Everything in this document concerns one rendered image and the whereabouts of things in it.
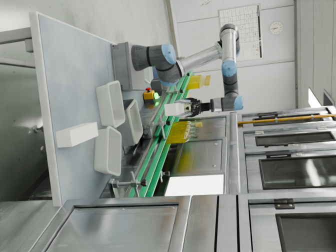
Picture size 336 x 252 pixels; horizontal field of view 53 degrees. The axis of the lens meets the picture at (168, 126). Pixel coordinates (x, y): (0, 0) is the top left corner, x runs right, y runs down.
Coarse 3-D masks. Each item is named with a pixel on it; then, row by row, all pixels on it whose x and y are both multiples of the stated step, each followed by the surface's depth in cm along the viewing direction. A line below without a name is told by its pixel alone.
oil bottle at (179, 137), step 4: (172, 132) 218; (176, 132) 217; (180, 132) 216; (184, 132) 215; (168, 136) 214; (172, 136) 213; (176, 136) 213; (180, 136) 212; (184, 136) 212; (188, 136) 213; (168, 140) 215; (172, 140) 215; (176, 140) 214; (180, 140) 214; (184, 140) 213
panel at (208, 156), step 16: (192, 144) 231; (208, 144) 227; (224, 144) 222; (176, 160) 213; (192, 160) 211; (208, 160) 208; (224, 160) 203; (176, 176) 196; (224, 176) 187; (224, 192) 174
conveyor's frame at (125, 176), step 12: (144, 108) 231; (156, 108) 227; (144, 120) 210; (144, 144) 200; (132, 156) 189; (144, 156) 189; (132, 168) 176; (120, 180) 167; (108, 192) 159; (120, 192) 157
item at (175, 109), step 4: (164, 104) 172; (168, 104) 171; (172, 104) 171; (176, 104) 174; (180, 104) 185; (164, 108) 172; (168, 108) 171; (172, 108) 171; (176, 108) 173; (180, 108) 184; (168, 112) 172; (172, 112) 171; (176, 112) 172; (180, 112) 183
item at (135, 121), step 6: (132, 102) 189; (132, 108) 197; (132, 114) 199; (138, 114) 198; (132, 120) 200; (138, 120) 200; (132, 126) 202; (138, 126) 202; (132, 132) 185; (138, 132) 202; (138, 138) 194
